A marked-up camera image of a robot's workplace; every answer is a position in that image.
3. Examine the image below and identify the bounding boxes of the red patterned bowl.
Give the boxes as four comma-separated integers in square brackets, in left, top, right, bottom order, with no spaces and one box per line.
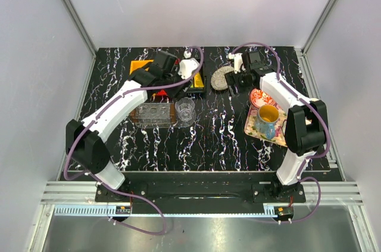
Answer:
[249,89,276,108]

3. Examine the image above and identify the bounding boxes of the grey speckled soap dish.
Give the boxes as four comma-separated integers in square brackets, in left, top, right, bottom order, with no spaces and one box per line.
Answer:
[211,66,234,91]

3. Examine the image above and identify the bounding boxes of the blue mug yellow inside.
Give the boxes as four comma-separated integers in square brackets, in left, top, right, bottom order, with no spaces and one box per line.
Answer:
[254,105,279,139]

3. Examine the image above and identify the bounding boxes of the clear acrylic oval tray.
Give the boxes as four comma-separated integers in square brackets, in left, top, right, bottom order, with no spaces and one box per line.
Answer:
[129,102,195,129]

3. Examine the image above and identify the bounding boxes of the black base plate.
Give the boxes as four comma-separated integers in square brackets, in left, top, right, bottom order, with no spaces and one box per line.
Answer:
[94,170,307,205]

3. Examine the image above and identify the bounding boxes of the purple cable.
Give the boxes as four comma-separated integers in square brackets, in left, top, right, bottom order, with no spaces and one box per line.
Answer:
[63,45,205,235]
[227,42,330,224]

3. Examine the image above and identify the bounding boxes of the yellow toothpaste tube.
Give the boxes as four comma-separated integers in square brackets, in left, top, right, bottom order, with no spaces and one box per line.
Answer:
[192,73,205,89]

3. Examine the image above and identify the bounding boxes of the floral rectangular tray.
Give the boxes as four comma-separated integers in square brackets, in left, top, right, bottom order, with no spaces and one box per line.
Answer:
[244,105,287,147]

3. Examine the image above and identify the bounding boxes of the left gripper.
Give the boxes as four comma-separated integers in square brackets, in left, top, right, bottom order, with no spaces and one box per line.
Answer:
[162,64,193,101]

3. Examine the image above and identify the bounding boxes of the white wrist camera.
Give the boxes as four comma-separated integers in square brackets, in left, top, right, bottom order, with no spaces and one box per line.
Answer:
[177,51,199,80]
[228,53,246,74]

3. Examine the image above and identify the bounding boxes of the orange plastic bin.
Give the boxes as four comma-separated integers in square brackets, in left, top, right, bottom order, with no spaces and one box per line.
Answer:
[129,60,153,74]

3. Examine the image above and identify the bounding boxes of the clear acrylic toothbrush holder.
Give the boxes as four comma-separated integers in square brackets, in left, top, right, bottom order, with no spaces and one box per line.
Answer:
[130,102,176,126]

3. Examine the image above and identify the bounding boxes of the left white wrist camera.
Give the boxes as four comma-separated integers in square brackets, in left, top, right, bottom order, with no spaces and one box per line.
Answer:
[177,51,199,80]

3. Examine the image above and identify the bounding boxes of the red plastic bin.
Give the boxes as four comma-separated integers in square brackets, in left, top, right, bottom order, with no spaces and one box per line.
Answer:
[153,90,167,97]

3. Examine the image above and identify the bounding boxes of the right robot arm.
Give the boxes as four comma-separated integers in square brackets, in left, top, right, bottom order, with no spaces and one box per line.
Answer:
[226,51,331,202]

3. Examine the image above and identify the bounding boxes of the clear plastic cup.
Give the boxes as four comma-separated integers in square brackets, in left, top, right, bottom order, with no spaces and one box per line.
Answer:
[175,97,195,122]

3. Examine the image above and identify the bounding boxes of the black plastic bin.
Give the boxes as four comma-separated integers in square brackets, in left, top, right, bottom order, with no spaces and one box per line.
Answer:
[187,68,207,94]

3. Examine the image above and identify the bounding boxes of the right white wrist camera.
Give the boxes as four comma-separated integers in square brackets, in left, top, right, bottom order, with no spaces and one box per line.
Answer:
[228,53,246,74]

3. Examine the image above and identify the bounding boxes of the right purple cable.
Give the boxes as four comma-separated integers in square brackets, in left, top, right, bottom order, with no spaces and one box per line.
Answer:
[227,42,330,224]

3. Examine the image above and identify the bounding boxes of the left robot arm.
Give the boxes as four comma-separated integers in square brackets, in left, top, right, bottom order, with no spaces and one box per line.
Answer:
[65,51,202,202]

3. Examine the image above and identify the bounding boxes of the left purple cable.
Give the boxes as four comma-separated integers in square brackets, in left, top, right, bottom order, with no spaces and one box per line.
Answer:
[63,45,205,235]

